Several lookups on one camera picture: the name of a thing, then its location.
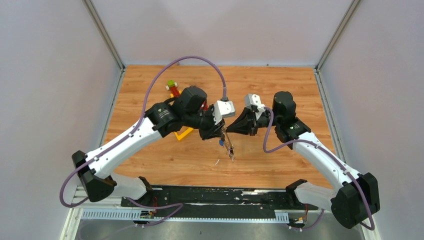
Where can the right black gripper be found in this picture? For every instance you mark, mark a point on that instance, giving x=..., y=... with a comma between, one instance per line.
x=246, y=123

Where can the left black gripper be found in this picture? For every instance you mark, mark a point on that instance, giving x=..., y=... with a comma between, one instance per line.
x=214, y=130

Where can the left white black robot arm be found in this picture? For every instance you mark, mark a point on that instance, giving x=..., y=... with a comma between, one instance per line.
x=95, y=169

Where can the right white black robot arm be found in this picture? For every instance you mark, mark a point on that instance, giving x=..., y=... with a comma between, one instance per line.
x=353, y=197

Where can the red lego window brick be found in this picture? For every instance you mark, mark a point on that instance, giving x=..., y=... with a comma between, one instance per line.
x=204, y=106

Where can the yellow triangular toy piece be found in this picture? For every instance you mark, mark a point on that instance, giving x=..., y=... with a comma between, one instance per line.
x=180, y=135

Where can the lego car toy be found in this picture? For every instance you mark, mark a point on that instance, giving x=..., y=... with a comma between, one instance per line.
x=172, y=88

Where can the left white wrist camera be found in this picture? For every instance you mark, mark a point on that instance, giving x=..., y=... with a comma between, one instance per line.
x=222, y=110

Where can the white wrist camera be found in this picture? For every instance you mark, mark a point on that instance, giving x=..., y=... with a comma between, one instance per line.
x=222, y=110
x=253, y=102

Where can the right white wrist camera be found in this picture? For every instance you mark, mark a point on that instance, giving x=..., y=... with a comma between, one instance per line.
x=253, y=102

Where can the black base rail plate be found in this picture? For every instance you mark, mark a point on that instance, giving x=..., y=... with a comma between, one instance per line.
x=206, y=202

